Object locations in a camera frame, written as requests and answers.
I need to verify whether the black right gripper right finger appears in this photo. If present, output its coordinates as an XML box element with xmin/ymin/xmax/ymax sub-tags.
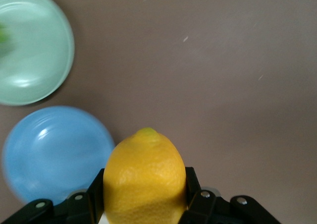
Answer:
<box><xmin>178</xmin><ymin>167</ymin><xmax>283</xmax><ymax>224</ymax></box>

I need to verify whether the yellow lemon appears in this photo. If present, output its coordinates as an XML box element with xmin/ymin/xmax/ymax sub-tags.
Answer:
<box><xmin>103</xmin><ymin>127</ymin><xmax>188</xmax><ymax>224</ymax></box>

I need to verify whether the green lettuce leaf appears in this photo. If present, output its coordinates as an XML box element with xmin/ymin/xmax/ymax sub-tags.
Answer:
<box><xmin>0</xmin><ymin>23</ymin><xmax>12</xmax><ymax>54</ymax></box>

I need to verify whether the light green round plate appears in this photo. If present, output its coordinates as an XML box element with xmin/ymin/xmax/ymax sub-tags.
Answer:
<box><xmin>0</xmin><ymin>0</ymin><xmax>76</xmax><ymax>107</ymax></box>

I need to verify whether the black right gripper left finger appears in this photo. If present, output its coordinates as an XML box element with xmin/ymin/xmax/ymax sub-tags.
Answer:
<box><xmin>0</xmin><ymin>168</ymin><xmax>105</xmax><ymax>224</ymax></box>

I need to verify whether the blue round plate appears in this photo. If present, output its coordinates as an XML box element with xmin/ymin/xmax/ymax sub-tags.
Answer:
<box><xmin>1</xmin><ymin>106</ymin><xmax>117</xmax><ymax>206</ymax></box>

